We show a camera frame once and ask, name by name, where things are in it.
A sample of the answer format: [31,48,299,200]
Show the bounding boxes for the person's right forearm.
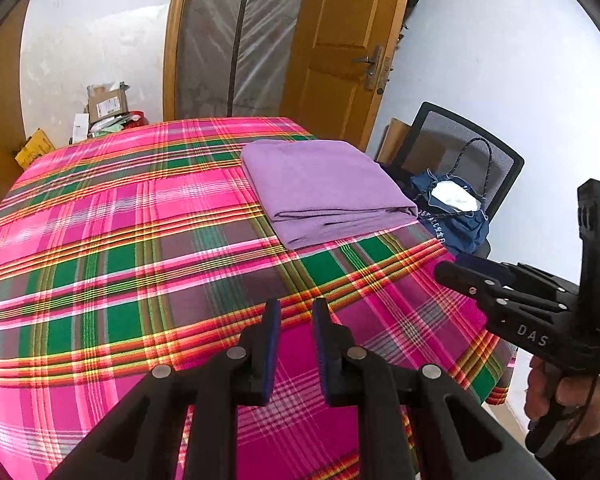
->
[545,410,600,480]

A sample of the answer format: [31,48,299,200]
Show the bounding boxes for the blue bag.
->
[407,137,493,256]

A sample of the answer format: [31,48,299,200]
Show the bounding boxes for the cardboard box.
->
[85,81,131,123]

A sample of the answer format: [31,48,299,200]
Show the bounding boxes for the clear plastic door curtain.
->
[175,0,311,120]

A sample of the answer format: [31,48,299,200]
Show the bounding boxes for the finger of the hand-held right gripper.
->
[455,253,581,306]
[434,261,571,318]

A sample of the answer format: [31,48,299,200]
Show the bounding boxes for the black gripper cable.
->
[560,377,600,443]

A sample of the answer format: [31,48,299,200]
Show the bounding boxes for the black mesh office chair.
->
[375,101,525,258]

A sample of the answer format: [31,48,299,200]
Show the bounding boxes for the wooden door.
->
[280,0,415,153]

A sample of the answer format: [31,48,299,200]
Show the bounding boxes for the purple fleece cloth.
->
[241,139,419,251]

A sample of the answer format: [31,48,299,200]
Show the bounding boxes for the metal door handle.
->
[352,45,393,93]

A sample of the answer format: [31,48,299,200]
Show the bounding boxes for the small white box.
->
[71,112,91,143]

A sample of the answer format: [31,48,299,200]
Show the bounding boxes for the pink plaid blanket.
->
[0,116,513,480]

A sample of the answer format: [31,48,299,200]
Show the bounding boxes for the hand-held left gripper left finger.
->
[47,297,282,480]

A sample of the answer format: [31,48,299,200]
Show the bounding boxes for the brown cardboard sheet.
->
[375,117,413,163]

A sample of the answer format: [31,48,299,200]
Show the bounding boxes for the wooden wardrobe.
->
[0,0,33,223]

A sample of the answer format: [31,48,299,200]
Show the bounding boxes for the wooden door frame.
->
[162,0,196,123]

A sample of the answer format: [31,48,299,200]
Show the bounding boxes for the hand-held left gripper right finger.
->
[312,297,556,480]

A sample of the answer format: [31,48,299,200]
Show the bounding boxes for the person's right hand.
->
[524,355,600,443]

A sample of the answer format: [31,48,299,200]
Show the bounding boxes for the yellow printed bag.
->
[14,128,56,171]

